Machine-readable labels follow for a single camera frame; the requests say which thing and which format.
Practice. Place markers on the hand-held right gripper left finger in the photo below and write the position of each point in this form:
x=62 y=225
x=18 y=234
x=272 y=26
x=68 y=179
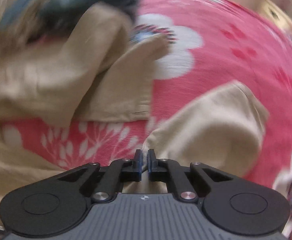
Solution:
x=137 y=166

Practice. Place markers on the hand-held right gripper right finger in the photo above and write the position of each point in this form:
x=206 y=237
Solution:
x=151 y=166

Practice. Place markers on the cream wooden nightstand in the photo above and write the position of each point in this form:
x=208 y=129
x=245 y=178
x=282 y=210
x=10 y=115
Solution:
x=273 y=12

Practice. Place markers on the khaki pants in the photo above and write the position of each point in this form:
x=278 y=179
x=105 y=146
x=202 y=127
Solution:
x=61 y=80

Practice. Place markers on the red floral blanket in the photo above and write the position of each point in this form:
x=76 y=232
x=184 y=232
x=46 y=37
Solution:
x=223 y=55

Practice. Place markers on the stack of light folded clothes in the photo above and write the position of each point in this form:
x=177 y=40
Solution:
x=16 y=12

